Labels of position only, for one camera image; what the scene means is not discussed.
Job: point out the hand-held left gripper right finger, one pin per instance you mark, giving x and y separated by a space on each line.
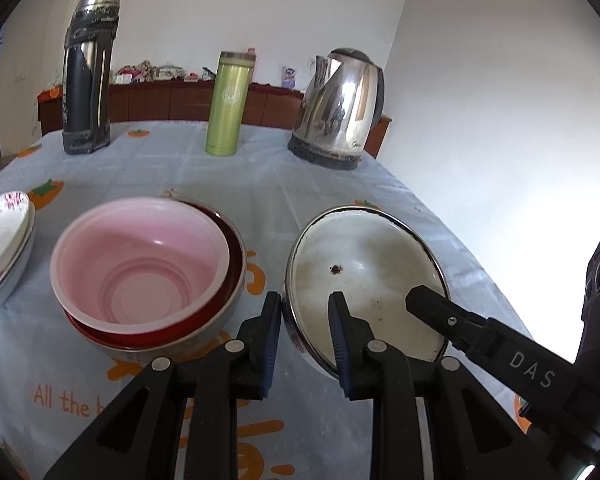
337 345

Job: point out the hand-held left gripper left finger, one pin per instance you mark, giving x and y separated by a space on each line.
267 355

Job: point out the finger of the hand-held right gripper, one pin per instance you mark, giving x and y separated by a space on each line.
440 315

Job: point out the white enamel bowl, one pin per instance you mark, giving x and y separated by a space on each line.
370 260

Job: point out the pink plastic bowl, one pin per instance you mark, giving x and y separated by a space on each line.
145 260

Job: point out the red plastic bowl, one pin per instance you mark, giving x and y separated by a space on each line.
105 338

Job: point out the light blue printed tablecloth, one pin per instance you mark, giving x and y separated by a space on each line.
280 195

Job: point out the black kettle base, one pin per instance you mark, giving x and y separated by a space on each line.
325 159

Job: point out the stainless steel electric kettle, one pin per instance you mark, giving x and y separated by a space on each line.
340 105

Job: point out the green thermos bottle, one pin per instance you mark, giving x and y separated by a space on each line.
225 110

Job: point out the plain bluish white plate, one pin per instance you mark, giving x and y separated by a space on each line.
10 281

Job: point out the white printed bag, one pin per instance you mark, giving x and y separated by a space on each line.
289 76

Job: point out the dark wooden sideboard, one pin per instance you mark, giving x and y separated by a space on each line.
150 102

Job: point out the pink thermos flask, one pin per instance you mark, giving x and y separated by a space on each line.
251 54

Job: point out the pile of household clutter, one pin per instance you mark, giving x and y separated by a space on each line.
155 72

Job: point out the black steel thermos jug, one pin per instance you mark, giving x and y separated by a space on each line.
80 90

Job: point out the orange cardboard box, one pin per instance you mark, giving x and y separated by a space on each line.
50 94

